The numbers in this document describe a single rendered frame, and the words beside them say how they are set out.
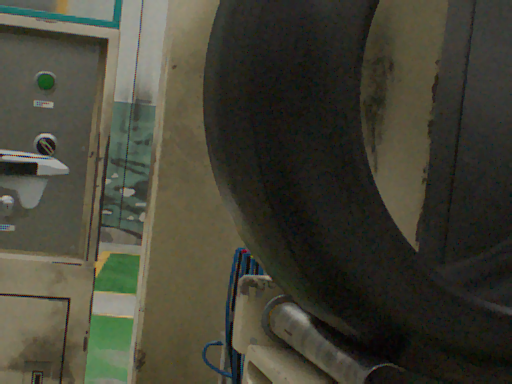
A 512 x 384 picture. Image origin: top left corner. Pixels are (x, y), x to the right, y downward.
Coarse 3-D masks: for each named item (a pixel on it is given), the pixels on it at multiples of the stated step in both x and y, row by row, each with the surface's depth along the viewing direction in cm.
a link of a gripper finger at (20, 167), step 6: (0, 162) 115; (6, 162) 115; (12, 162) 116; (18, 162) 116; (24, 162) 117; (30, 162) 118; (0, 168) 115; (6, 168) 116; (12, 168) 116; (18, 168) 117; (24, 168) 117; (30, 168) 118; (36, 168) 119; (30, 174) 119
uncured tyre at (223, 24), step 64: (256, 0) 94; (320, 0) 89; (256, 64) 92; (320, 64) 90; (256, 128) 93; (320, 128) 90; (256, 192) 95; (320, 192) 91; (256, 256) 111; (320, 256) 93; (384, 256) 92; (384, 320) 95; (448, 320) 94
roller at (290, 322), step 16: (288, 304) 125; (272, 320) 125; (288, 320) 120; (304, 320) 116; (320, 320) 116; (288, 336) 118; (304, 336) 113; (320, 336) 109; (336, 336) 107; (304, 352) 113; (320, 352) 107; (336, 352) 103; (352, 352) 101; (368, 352) 100; (320, 368) 108; (336, 368) 102; (352, 368) 98; (368, 368) 95; (384, 368) 94
